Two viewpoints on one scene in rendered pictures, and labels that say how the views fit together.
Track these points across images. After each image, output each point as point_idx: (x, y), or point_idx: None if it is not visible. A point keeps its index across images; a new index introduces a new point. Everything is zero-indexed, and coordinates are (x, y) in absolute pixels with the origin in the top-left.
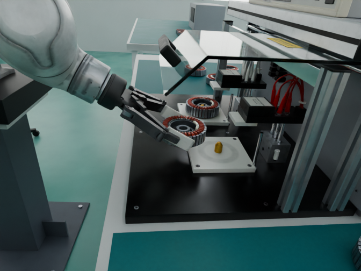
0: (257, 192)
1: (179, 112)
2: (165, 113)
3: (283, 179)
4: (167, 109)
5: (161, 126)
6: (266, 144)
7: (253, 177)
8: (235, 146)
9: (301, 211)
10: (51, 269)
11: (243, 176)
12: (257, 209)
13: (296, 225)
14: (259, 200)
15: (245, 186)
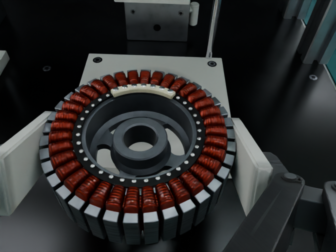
0: (284, 80)
1: (31, 125)
2: (16, 184)
3: (238, 38)
4: (13, 160)
5: (299, 194)
6: (165, 12)
7: (236, 71)
8: (133, 67)
9: None
10: None
11: (236, 85)
12: (332, 92)
13: (323, 64)
14: (305, 83)
15: (270, 91)
